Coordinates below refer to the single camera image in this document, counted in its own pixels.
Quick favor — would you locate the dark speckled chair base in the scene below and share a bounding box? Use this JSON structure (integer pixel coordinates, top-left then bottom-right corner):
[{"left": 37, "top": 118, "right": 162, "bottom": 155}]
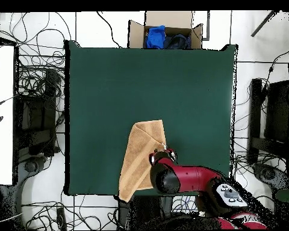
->
[{"left": 252, "top": 162, "right": 289, "bottom": 193}]

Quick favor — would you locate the grey round caster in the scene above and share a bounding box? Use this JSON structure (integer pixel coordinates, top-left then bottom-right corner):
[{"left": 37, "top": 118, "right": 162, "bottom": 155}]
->
[{"left": 23, "top": 160, "right": 39, "bottom": 173}]

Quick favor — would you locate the blue garment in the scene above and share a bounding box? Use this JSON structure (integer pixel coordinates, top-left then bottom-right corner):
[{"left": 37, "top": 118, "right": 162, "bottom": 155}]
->
[{"left": 145, "top": 25, "right": 166, "bottom": 49}]

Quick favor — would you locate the dark navy garment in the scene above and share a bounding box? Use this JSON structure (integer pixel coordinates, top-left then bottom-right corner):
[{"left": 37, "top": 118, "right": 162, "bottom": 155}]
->
[{"left": 163, "top": 33, "right": 192, "bottom": 49}]

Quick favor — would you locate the black equipment rack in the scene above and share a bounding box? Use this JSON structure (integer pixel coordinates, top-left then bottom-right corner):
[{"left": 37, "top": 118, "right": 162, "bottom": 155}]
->
[
  {"left": 247, "top": 78, "right": 289, "bottom": 164},
  {"left": 15, "top": 69, "right": 61, "bottom": 158}
]

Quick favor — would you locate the dark green table cloth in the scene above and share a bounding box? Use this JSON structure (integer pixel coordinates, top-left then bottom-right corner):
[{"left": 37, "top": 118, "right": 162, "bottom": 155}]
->
[{"left": 64, "top": 40, "right": 238, "bottom": 197}]

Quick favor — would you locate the black metal frame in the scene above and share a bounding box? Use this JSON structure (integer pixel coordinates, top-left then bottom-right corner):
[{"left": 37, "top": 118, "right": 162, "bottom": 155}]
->
[{"left": 202, "top": 10, "right": 211, "bottom": 41}]

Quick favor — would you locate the black power strip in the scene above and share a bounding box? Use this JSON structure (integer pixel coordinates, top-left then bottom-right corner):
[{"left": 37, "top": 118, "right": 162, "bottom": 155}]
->
[{"left": 56, "top": 207, "right": 67, "bottom": 230}]

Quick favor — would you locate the grey metal bar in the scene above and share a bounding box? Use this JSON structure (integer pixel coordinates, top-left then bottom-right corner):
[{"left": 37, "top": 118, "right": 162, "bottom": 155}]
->
[{"left": 250, "top": 10, "right": 280, "bottom": 37}]

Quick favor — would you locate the long black cable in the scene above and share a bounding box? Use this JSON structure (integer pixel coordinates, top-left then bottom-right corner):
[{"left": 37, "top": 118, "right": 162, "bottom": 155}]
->
[{"left": 96, "top": 11, "right": 122, "bottom": 48}]

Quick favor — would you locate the white side table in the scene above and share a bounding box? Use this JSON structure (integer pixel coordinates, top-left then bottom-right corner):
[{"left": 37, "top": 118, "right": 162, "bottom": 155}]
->
[{"left": 0, "top": 44, "right": 16, "bottom": 185}]

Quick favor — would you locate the black cable tangle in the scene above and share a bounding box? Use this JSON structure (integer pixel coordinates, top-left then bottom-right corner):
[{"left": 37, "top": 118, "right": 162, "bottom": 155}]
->
[
  {"left": 232, "top": 134, "right": 280, "bottom": 229},
  {"left": 0, "top": 11, "right": 73, "bottom": 97}
]

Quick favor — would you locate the tan terry towel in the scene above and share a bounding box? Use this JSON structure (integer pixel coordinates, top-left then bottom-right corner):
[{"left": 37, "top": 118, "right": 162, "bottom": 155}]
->
[{"left": 117, "top": 119, "right": 167, "bottom": 203}]

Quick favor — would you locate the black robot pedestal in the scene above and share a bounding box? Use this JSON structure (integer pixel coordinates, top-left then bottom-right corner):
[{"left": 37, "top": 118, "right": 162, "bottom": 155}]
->
[{"left": 117, "top": 196, "right": 198, "bottom": 230}]

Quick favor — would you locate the cardboard box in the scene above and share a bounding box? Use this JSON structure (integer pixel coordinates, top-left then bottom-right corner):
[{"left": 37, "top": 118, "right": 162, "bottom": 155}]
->
[{"left": 128, "top": 10, "right": 204, "bottom": 49}]

